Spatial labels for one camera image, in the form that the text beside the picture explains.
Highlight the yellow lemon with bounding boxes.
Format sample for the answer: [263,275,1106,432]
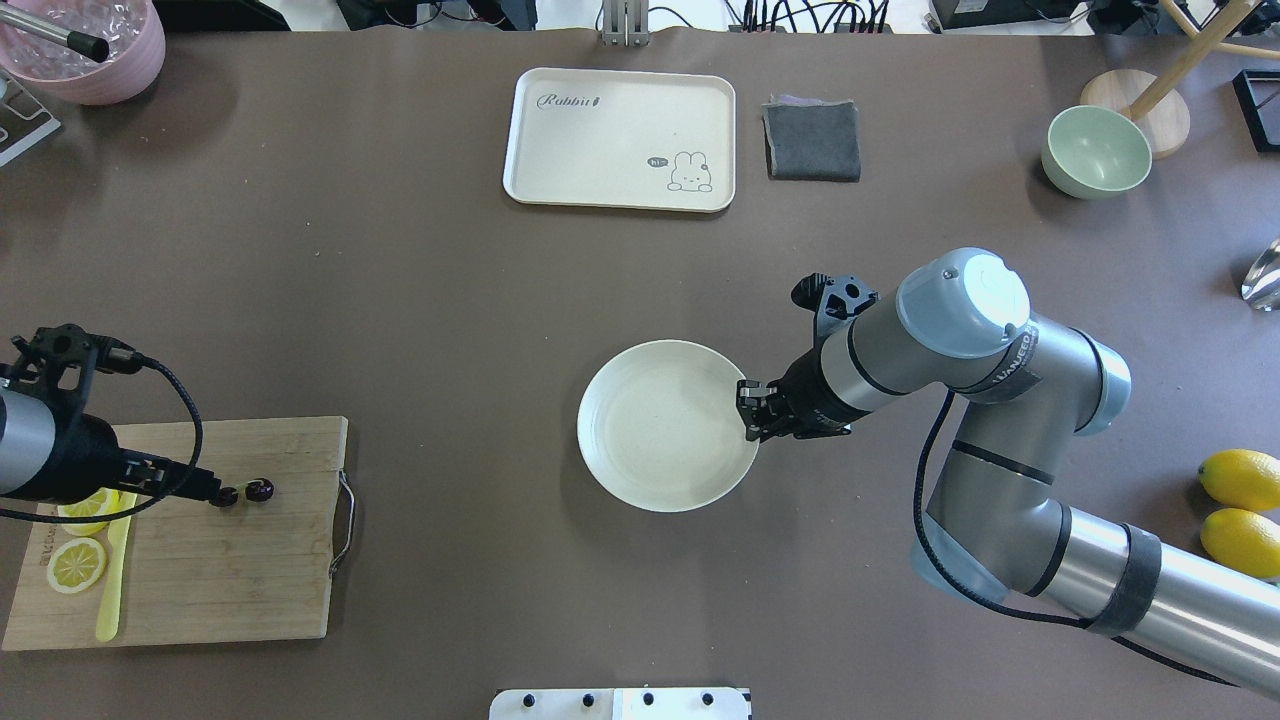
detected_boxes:
[1197,448,1279,512]
[1199,509,1279,582]

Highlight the dark grey folded cloth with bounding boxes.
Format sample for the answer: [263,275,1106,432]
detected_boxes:
[762,95,861,183]

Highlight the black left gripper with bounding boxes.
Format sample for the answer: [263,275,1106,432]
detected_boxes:
[40,414,221,503]

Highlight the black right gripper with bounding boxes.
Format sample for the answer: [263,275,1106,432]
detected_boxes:
[736,357,852,443]

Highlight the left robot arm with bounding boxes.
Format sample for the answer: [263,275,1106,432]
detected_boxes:
[1,389,221,505]

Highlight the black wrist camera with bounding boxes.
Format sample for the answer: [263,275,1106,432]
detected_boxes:
[790,273,881,348]
[3,323,145,406]

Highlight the yellow lemon right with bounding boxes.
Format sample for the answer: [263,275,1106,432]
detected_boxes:
[1197,448,1279,512]

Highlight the dark red cherry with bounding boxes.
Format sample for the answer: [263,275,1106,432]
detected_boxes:
[210,486,241,509]
[243,477,275,503]

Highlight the metal muddler tool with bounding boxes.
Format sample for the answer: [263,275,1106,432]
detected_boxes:
[1,1,110,63]

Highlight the cream rabbit tray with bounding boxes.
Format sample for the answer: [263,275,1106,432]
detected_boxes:
[503,67,737,213]

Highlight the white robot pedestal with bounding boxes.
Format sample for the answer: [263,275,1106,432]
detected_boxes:
[488,685,753,719]

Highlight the aluminium frame post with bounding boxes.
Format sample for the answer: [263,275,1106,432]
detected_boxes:
[600,0,652,47]

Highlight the bamboo cutting board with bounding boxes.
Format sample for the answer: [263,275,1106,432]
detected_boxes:
[3,416,349,651]

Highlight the pink bowl with ice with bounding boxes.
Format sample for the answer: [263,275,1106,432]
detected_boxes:
[1,1,166,106]

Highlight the wooden glass stand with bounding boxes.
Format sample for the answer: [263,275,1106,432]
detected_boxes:
[1079,1,1277,160]

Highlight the lemon half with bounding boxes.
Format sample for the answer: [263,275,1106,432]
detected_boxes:
[56,488,122,537]

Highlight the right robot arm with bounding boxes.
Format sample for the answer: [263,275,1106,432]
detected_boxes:
[736,247,1279,698]

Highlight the green bowl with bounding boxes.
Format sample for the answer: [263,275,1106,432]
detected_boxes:
[1039,105,1155,200]

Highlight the lemon slice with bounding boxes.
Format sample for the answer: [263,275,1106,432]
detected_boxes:
[46,537,108,594]

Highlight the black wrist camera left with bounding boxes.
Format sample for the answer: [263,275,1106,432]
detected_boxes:
[3,323,145,406]

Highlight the metal scoop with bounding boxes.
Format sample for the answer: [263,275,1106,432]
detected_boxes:
[1240,237,1280,313]

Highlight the yellow lemon left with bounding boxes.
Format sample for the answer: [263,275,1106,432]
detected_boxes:
[1199,509,1279,582]

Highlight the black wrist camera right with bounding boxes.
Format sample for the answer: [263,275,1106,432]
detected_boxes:
[790,273,881,348]

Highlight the yellow plastic knife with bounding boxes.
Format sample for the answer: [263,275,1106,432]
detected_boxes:
[95,515,133,643]

